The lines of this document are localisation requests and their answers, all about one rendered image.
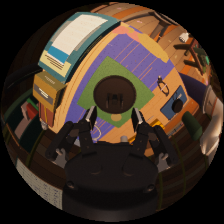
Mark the teal clipboard with papers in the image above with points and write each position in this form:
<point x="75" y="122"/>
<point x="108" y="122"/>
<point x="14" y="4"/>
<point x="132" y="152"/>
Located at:
<point x="76" y="44"/>

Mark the white mug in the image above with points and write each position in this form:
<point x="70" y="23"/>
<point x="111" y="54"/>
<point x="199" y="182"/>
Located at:
<point x="184" y="37"/>

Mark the white paper table sheet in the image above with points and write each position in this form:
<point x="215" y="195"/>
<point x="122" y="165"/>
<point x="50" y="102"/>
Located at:
<point x="40" y="191"/>

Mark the small white cylinder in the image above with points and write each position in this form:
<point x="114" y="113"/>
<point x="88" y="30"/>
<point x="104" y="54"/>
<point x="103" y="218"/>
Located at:
<point x="124" y="138"/>

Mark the grey pink box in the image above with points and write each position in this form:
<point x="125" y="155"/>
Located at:
<point x="24" y="110"/>

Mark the purple map sheet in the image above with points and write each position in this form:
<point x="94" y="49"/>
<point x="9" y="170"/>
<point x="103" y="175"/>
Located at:
<point x="134" y="51"/>

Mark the dark wooden stool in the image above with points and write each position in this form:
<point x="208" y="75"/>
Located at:
<point x="190" y="53"/>

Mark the dark green cylinder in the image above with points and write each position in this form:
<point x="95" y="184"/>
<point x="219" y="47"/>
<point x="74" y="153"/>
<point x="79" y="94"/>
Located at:
<point x="192" y="126"/>

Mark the blue notebook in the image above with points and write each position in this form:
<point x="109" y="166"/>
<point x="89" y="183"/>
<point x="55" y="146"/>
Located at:
<point x="169" y="104"/>

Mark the yellow cardboard box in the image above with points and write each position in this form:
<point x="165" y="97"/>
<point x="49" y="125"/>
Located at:
<point x="46" y="90"/>

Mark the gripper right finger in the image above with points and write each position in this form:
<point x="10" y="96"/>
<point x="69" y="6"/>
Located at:
<point x="141" y="131"/>

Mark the red box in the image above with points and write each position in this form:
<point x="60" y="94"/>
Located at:
<point x="31" y="110"/>

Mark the dark round objective cap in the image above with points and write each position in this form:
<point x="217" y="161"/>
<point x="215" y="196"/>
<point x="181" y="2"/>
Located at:
<point x="114" y="94"/>

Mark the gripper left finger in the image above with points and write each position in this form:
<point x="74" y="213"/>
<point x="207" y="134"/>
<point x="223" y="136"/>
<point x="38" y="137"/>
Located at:
<point x="88" y="131"/>

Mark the black round lens cap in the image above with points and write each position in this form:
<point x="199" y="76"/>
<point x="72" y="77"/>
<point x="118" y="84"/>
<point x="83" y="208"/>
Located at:
<point x="177" y="105"/>

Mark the green plant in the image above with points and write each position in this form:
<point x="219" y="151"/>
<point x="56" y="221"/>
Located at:
<point x="202" y="56"/>

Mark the yellow flat block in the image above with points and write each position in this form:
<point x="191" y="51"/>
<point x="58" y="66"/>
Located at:
<point x="155" y="123"/>

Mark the dark purple cloth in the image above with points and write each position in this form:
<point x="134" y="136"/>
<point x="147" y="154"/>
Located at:
<point x="193" y="88"/>

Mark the green square mat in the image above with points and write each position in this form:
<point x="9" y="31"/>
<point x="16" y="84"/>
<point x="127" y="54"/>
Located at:
<point x="113" y="70"/>

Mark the dark round stand with post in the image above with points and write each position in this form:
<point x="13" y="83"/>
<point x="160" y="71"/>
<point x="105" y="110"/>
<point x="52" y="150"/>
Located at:
<point x="160" y="21"/>

